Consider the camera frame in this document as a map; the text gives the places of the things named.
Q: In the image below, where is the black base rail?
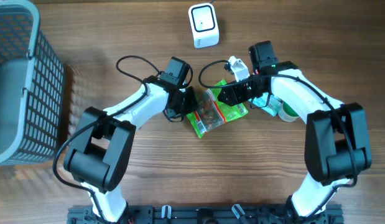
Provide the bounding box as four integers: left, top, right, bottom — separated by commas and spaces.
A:
67, 204, 345, 224

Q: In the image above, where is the mint wet wipes packet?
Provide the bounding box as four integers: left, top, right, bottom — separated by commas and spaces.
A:
249, 93, 282, 116

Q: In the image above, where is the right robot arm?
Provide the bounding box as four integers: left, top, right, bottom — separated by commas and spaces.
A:
218, 40, 371, 223

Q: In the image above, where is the white barcode scanner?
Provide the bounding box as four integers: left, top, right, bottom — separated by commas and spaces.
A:
188, 2, 220, 49

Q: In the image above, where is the green-lidded jar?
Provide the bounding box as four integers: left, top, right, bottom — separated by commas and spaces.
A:
278, 101, 299, 123

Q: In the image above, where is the grey plastic mesh basket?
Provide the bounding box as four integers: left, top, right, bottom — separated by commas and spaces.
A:
0, 1, 65, 166

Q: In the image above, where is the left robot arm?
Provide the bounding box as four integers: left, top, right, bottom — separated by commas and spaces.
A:
61, 57, 197, 223

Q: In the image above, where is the green candy bag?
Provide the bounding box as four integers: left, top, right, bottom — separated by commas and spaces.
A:
187, 88, 248, 138

